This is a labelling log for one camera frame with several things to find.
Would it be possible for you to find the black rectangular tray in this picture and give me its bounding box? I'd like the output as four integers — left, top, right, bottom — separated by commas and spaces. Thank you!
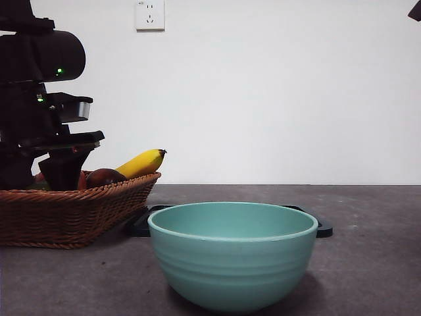
123, 204, 334, 238

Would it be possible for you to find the yellow banana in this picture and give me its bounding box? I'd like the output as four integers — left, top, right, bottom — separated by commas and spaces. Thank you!
115, 149, 168, 180

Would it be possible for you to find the white wall socket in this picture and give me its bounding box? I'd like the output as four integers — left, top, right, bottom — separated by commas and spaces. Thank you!
136, 0, 166, 33

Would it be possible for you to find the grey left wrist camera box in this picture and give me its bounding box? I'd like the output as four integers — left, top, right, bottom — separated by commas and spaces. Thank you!
61, 95, 94, 123

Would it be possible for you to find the red yellow apple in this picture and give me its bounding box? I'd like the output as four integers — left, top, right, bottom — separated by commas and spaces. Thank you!
34, 171, 87, 191

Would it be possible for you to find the brown wicker basket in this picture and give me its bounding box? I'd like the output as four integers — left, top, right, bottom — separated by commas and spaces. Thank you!
0, 171, 162, 250

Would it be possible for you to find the teal bowl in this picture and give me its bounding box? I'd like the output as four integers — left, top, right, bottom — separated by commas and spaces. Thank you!
147, 201, 319, 313

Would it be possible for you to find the dark red plum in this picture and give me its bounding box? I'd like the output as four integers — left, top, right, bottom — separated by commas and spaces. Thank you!
85, 168, 128, 190

